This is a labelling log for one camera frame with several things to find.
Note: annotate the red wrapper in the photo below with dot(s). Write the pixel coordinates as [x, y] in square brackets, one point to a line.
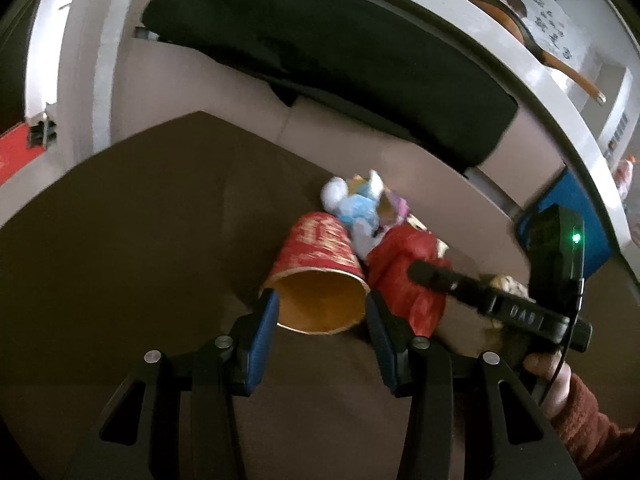
[388, 273]

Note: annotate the right hand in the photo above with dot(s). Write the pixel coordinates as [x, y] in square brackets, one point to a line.
[556, 373]

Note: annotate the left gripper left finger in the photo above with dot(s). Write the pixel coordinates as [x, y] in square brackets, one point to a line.
[137, 435]

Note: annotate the dark brown cardboard board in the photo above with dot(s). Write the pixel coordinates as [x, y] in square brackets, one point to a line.
[162, 242]

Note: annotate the white blue wrapper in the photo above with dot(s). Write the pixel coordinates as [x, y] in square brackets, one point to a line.
[366, 207]

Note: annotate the blue cloth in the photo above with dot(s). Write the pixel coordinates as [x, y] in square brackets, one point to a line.
[566, 191]

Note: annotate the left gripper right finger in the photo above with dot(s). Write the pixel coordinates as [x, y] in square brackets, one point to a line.
[505, 434]

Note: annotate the black cloth on counter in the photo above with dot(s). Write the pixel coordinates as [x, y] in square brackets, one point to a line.
[355, 56]

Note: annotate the red paper cup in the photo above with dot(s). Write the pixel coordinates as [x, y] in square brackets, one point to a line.
[318, 278]

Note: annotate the white kitchen counter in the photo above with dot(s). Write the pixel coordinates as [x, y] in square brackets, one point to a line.
[101, 76]

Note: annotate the wooden spoon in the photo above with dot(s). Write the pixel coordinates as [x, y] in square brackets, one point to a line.
[511, 22]

